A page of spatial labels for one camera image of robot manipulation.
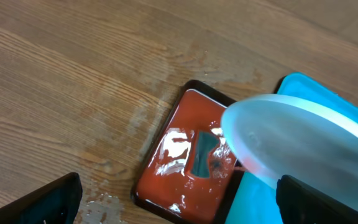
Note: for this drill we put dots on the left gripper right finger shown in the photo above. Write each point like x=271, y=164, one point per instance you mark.
x=300, y=203

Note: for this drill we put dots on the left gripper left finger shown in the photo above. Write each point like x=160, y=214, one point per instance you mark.
x=56, y=202

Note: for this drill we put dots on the light blue plate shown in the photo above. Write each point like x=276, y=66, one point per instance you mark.
x=275, y=135

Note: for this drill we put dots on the teal plastic tray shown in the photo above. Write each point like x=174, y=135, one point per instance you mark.
x=255, y=201

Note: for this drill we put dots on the black tray with red water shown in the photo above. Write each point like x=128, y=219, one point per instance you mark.
x=165, y=185

